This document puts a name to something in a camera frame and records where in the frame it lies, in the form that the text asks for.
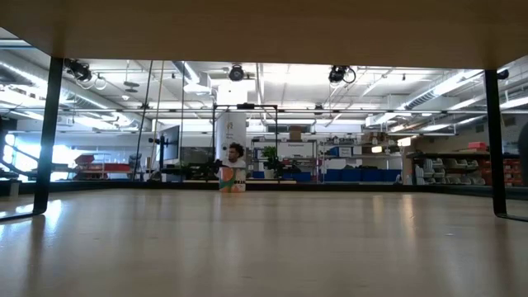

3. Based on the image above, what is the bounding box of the orange and white label can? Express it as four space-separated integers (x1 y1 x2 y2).
218 166 248 194

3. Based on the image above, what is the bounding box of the wooden shelf with black legs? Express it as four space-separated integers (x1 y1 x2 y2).
0 0 528 224

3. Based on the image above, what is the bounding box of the green potted plant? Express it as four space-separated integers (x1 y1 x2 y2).
262 145 278 170

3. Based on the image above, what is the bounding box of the white round column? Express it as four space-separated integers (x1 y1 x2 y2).
214 111 248 164

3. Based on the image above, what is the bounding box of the thin black upright pole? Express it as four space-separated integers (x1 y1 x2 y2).
179 60 186 182

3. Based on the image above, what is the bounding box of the black monitor on stand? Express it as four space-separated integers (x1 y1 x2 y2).
148 125 182 170

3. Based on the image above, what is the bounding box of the blue storage bins row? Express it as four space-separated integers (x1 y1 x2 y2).
323 167 403 183

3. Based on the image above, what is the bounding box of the tan slanted pole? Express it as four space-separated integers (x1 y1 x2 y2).
148 60 165 174

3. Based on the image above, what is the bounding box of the black slanted pole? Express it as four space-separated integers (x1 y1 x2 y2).
135 60 155 182

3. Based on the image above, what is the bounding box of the red cart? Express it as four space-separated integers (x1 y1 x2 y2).
73 153 132 175

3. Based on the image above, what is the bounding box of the dark rack with grey bins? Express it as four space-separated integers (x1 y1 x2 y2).
406 150 482 186

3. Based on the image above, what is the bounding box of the rack with orange bins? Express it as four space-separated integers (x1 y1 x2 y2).
480 158 526 187

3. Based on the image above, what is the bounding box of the black rectangular rig frame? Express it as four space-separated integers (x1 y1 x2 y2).
211 102 279 182

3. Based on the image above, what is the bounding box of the round black ceiling camera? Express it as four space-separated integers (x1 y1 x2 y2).
228 64 247 83

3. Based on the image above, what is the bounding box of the black ceiling camera with cable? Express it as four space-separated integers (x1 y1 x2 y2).
64 59 108 92
328 64 356 85

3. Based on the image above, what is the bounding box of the black metal table frame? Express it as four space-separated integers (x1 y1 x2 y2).
0 179 528 200

